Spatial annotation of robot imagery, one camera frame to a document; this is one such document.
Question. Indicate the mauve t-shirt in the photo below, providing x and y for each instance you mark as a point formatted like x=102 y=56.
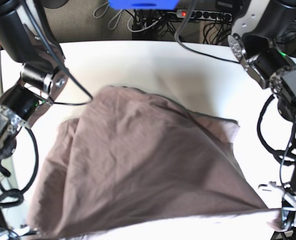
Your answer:
x=133 y=157

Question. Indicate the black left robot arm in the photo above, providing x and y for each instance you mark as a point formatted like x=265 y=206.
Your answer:
x=253 y=41

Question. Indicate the blue box overhead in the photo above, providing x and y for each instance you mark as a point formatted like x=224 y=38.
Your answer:
x=143 y=4

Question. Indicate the black power strip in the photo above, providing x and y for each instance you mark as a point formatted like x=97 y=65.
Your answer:
x=204 y=15

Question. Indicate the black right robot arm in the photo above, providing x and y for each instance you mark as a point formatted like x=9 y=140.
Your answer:
x=27 y=38

